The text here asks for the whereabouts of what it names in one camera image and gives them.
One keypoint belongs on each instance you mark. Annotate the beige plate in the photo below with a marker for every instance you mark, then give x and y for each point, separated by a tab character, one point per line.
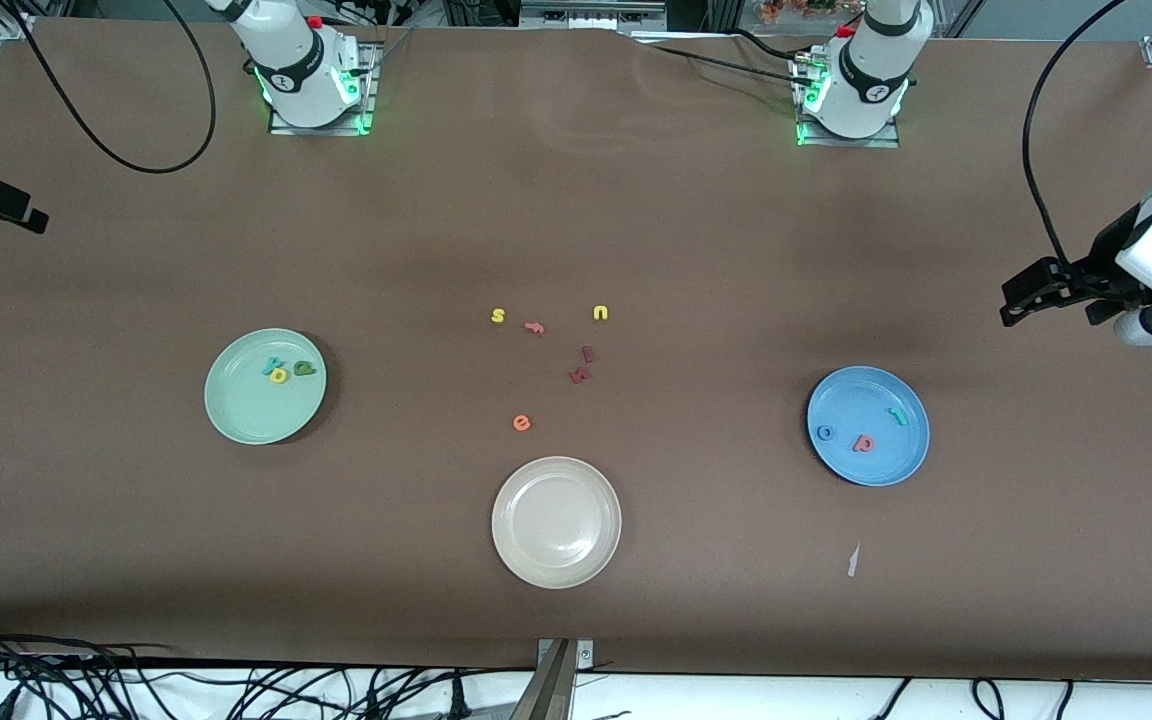
556	520

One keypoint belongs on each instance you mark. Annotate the orange flowers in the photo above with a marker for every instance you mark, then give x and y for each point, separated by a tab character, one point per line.
796	8

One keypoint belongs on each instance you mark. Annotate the pink letter b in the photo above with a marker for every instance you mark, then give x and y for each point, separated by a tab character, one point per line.
859	445

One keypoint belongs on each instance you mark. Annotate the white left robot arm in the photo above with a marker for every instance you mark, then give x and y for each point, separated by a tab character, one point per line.
871	80

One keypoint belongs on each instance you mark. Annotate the grey power strip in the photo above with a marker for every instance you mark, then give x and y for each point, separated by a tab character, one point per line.
591	15

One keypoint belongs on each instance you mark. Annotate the small metal bracket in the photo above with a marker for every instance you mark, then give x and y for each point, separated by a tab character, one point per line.
584	655

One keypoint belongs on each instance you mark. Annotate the green plate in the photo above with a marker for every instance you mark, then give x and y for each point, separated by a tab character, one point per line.
256	410

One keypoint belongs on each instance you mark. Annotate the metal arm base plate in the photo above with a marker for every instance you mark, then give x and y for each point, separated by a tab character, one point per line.
369	95
851	142

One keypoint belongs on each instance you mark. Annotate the grey tape scrap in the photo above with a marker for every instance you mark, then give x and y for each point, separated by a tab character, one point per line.
853	563

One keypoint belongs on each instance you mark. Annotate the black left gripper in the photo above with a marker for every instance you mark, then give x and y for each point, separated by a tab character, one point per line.
1102	256

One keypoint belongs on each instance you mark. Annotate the green letter d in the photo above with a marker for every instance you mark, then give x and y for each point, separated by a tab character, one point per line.
308	371

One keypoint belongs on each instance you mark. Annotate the brown table cover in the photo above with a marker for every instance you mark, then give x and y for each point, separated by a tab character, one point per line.
576	200

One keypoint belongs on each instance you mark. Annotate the blue plate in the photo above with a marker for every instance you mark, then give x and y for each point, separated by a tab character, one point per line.
876	465

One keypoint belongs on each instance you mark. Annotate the teal letter j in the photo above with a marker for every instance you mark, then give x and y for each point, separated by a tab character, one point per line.
898	417

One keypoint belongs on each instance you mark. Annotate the grey metal bar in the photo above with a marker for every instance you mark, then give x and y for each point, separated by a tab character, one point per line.
548	690

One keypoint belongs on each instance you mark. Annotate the dark red letter k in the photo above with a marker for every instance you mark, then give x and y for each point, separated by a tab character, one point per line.
580	376

